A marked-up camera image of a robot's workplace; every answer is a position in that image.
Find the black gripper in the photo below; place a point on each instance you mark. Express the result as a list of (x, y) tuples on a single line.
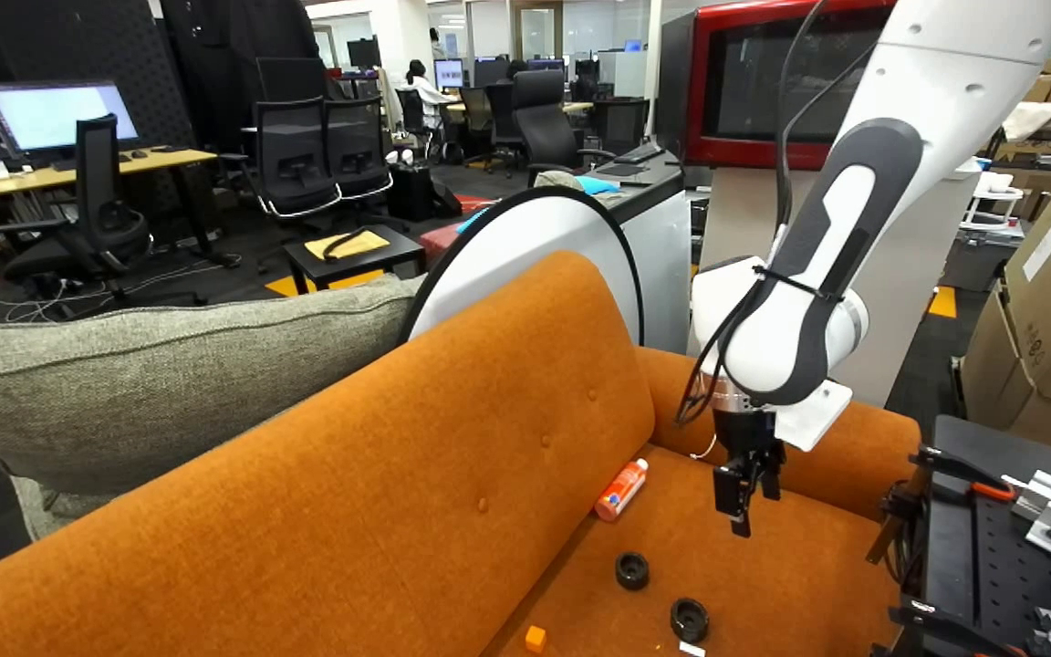
[(745, 436)]

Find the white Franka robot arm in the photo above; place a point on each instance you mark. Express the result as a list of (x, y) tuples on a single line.
[(952, 74)]

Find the orange fabric sofa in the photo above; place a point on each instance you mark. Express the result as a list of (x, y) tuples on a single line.
[(307, 511)]

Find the orange glue tube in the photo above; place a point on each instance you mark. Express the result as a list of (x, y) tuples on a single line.
[(623, 490)]

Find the white paper strip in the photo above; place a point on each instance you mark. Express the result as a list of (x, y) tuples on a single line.
[(690, 651)]

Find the white side panel unit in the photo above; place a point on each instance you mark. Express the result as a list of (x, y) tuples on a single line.
[(657, 266)]

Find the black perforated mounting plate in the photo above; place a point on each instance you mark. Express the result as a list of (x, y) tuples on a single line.
[(988, 570)]

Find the small orange block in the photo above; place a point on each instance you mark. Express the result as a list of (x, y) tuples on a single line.
[(536, 636)]

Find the black and red microwave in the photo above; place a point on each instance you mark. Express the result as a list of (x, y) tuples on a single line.
[(730, 86)]

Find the small black side table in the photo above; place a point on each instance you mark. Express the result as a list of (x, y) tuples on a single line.
[(354, 255)]

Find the yellow paper pad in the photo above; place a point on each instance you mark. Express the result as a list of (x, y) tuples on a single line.
[(350, 245)]

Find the seated person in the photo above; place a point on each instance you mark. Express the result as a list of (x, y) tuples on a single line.
[(423, 87)]

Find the black mesh office chair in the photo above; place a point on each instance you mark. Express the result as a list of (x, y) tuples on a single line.
[(294, 152), (359, 143)]

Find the grey fabric cushion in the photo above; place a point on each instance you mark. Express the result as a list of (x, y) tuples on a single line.
[(125, 388)]

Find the wooden desk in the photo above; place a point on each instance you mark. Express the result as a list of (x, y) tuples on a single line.
[(89, 170)]

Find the lit computer monitor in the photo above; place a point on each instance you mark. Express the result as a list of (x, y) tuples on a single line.
[(58, 113)]

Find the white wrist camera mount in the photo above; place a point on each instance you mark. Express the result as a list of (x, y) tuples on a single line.
[(815, 416)]

